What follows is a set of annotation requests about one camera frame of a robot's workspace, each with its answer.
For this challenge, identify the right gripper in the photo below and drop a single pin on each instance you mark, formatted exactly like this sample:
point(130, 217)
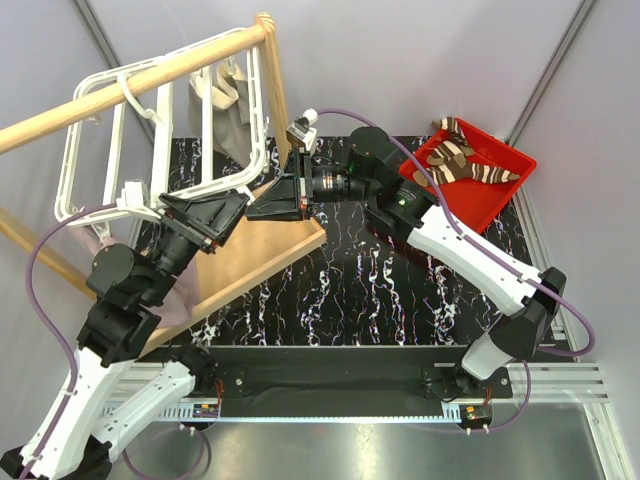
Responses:
point(284, 200)

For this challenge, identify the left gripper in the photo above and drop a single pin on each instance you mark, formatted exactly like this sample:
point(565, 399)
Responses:
point(209, 221)

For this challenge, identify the white plastic sock hanger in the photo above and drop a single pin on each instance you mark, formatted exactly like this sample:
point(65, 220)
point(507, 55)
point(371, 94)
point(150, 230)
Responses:
point(147, 87)

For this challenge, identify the lilac sock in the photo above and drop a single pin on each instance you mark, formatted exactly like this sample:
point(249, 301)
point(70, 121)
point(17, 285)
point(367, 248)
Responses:
point(178, 305)

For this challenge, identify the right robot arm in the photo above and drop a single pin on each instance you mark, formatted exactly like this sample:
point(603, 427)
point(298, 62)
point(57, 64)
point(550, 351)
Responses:
point(525, 296)

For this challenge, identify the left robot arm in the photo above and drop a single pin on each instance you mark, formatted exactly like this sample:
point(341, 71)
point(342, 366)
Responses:
point(75, 441)

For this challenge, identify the wooden drying rack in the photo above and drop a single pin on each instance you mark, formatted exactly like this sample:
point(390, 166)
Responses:
point(207, 254)

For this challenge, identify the grey beige hanging sock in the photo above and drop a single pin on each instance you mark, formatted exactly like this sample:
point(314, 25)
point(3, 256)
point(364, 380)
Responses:
point(231, 129)

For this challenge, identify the brown striped sock left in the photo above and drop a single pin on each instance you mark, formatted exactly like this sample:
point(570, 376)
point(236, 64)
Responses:
point(449, 163)

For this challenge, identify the brown striped sock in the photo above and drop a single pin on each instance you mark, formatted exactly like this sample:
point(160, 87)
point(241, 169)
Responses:
point(449, 163)
point(486, 174)

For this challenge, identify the brown striped sock right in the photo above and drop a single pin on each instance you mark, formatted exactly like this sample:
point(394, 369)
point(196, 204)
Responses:
point(486, 174)

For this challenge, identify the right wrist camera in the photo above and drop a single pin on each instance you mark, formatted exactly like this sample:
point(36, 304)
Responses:
point(301, 133)

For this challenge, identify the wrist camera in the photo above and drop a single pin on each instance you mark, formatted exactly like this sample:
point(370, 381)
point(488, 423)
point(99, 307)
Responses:
point(134, 200)
point(301, 133)

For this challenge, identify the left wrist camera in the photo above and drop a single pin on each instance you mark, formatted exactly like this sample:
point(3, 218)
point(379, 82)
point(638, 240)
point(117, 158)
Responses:
point(134, 200)

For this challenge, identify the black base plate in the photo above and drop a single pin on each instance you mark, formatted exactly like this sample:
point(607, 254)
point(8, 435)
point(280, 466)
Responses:
point(323, 383)

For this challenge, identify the aluminium rail frame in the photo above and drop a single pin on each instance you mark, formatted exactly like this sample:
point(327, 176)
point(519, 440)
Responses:
point(352, 387)

